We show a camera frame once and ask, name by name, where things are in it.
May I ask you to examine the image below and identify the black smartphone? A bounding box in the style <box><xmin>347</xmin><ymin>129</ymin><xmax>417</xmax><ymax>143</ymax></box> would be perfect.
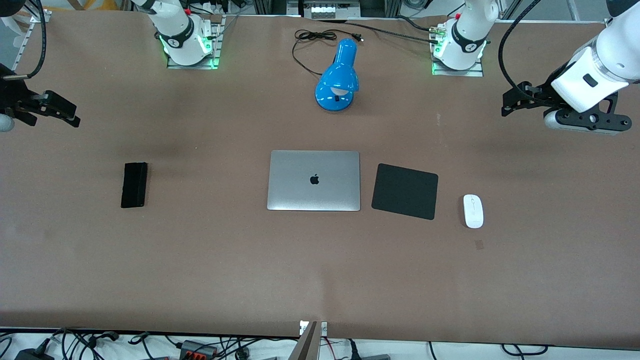
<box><xmin>120</xmin><ymin>162</ymin><xmax>149</xmax><ymax>209</ymax></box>

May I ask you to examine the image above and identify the white computer mouse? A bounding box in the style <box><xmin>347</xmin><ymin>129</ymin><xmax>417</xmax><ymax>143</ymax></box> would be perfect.
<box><xmin>463</xmin><ymin>194</ymin><xmax>484</xmax><ymax>229</ymax></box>

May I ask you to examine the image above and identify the black mouse pad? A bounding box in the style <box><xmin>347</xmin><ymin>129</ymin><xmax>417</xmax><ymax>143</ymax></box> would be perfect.
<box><xmin>371</xmin><ymin>163</ymin><xmax>439</xmax><ymax>221</ymax></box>

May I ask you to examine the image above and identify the blue desk lamp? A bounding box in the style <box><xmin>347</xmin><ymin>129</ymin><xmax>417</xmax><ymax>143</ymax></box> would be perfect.
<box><xmin>315</xmin><ymin>38</ymin><xmax>360</xmax><ymax>112</ymax></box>

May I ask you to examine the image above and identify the white power strip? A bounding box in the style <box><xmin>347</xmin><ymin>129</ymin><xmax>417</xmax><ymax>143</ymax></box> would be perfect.
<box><xmin>311</xmin><ymin>0</ymin><xmax>347</xmax><ymax>20</ymax></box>

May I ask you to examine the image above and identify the brown table cover sheet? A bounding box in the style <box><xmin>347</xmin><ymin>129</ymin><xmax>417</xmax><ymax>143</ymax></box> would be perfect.
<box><xmin>0</xmin><ymin>10</ymin><xmax>640</xmax><ymax>351</ymax></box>

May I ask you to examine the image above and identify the silver closed laptop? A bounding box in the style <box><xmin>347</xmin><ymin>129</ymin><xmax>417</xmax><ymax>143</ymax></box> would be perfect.
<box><xmin>266</xmin><ymin>150</ymin><xmax>361</xmax><ymax>212</ymax></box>

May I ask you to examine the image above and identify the black power adapter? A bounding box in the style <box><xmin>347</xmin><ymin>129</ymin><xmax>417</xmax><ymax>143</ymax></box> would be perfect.
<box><xmin>15</xmin><ymin>347</ymin><xmax>54</xmax><ymax>360</ymax></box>

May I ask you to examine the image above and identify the grey connector with orange levers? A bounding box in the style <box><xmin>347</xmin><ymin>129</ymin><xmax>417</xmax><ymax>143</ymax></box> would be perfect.
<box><xmin>180</xmin><ymin>340</ymin><xmax>219</xmax><ymax>360</ymax></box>

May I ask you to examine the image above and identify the black left camera mount plate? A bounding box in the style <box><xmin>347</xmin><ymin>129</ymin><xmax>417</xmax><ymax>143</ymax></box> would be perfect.
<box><xmin>557</xmin><ymin>95</ymin><xmax>633</xmax><ymax>136</ymax></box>

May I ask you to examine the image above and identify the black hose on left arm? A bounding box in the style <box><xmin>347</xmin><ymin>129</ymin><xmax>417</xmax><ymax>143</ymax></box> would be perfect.
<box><xmin>498</xmin><ymin>0</ymin><xmax>543</xmax><ymax>101</ymax></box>

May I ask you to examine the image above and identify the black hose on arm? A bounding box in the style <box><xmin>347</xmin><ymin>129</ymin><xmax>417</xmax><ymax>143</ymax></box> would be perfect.
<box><xmin>0</xmin><ymin>0</ymin><xmax>48</xmax><ymax>81</ymax></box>
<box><xmin>498</xmin><ymin>0</ymin><xmax>543</xmax><ymax>101</ymax></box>

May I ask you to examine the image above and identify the perforated aluminium rail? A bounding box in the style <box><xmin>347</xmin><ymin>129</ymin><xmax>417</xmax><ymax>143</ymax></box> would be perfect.
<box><xmin>10</xmin><ymin>7</ymin><xmax>51</xmax><ymax>71</ymax></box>

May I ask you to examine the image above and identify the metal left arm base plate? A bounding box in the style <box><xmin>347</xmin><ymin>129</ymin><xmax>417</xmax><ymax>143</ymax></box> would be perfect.
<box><xmin>432</xmin><ymin>25</ymin><xmax>484</xmax><ymax>77</ymax></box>

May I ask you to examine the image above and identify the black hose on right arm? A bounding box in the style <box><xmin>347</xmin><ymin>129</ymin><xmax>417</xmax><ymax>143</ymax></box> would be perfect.
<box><xmin>0</xmin><ymin>0</ymin><xmax>48</xmax><ymax>81</ymax></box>

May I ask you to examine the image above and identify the black cable to arm base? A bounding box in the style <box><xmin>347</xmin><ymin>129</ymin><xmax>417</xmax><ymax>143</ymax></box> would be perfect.
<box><xmin>345</xmin><ymin>19</ymin><xmax>442</xmax><ymax>46</ymax></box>

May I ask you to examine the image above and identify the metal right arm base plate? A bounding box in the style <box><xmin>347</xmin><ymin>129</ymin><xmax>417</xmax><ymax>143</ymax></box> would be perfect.
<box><xmin>166</xmin><ymin>15</ymin><xmax>222</xmax><ymax>70</ymax></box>

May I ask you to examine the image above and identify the black cable tangle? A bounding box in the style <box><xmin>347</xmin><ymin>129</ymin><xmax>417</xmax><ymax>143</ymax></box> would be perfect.
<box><xmin>50</xmin><ymin>327</ymin><xmax>122</xmax><ymax>360</ymax></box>

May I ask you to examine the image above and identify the black lamp power cord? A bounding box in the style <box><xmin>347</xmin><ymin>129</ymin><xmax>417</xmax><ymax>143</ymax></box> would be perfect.
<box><xmin>292</xmin><ymin>29</ymin><xmax>363</xmax><ymax>77</ymax></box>

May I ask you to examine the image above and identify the black aluminium frame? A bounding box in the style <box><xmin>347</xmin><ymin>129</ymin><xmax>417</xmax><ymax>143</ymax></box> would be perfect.
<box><xmin>252</xmin><ymin>0</ymin><xmax>401</xmax><ymax>18</ymax></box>

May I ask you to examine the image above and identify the black looped cable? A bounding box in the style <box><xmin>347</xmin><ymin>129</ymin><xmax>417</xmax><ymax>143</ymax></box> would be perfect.
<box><xmin>501</xmin><ymin>343</ymin><xmax>549</xmax><ymax>357</ymax></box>

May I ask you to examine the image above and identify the aluminium post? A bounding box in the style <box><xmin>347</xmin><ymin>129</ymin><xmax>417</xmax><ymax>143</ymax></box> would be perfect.
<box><xmin>297</xmin><ymin>320</ymin><xmax>328</xmax><ymax>360</ymax></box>

